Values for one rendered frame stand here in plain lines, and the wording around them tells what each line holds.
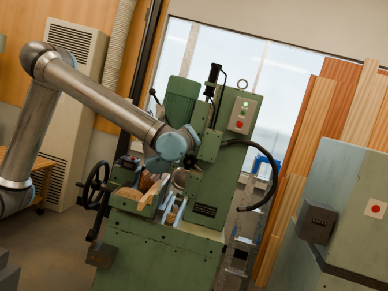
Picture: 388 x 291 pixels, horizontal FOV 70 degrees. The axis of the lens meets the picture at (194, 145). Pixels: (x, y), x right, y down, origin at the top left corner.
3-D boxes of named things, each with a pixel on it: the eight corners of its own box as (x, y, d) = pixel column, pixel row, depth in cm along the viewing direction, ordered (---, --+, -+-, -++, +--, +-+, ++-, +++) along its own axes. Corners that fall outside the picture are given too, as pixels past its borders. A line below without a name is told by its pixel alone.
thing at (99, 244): (92, 254, 139) (95, 239, 138) (115, 261, 138) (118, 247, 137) (84, 263, 131) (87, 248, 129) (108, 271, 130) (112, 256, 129)
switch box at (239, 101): (226, 128, 136) (235, 96, 133) (246, 134, 135) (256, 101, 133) (226, 129, 130) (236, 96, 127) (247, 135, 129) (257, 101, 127)
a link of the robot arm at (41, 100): (-34, 211, 111) (29, 33, 97) (3, 197, 128) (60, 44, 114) (-3, 229, 110) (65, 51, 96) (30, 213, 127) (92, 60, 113)
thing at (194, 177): (183, 190, 142) (190, 167, 140) (197, 194, 141) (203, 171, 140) (181, 196, 132) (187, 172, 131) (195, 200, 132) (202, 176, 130)
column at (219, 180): (186, 205, 166) (220, 87, 155) (222, 216, 165) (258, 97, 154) (181, 220, 144) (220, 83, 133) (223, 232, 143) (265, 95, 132)
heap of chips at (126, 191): (120, 188, 137) (122, 182, 137) (145, 195, 137) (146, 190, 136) (114, 193, 129) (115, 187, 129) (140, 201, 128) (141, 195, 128)
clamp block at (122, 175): (118, 174, 166) (122, 160, 165) (140, 181, 165) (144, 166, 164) (108, 181, 151) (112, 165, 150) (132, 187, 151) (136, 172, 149)
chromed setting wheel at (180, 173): (168, 186, 142) (174, 163, 140) (191, 192, 142) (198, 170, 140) (167, 187, 139) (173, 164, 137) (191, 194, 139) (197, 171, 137)
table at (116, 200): (130, 171, 189) (131, 162, 188) (172, 183, 187) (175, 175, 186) (88, 199, 129) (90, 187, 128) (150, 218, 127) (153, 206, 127)
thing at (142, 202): (163, 178, 173) (164, 172, 172) (165, 179, 173) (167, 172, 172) (136, 209, 118) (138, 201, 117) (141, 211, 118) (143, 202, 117)
